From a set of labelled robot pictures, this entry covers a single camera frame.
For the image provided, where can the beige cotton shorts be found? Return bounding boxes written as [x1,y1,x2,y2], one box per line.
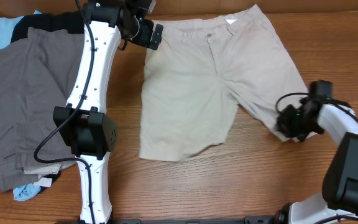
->
[139,6,307,162]

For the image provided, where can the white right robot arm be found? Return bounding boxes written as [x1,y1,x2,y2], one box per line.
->
[270,80,358,223]

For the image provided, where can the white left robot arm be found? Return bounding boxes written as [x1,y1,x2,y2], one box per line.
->
[53,1,163,223]

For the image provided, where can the black folded garment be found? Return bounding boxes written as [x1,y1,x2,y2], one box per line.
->
[0,11,86,194]

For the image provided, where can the grey folded shorts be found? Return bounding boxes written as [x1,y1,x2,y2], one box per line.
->
[0,27,84,192]

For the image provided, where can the light blue garment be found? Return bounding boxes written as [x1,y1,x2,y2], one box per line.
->
[0,16,46,202]

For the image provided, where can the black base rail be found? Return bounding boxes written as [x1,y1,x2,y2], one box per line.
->
[54,214,291,224]

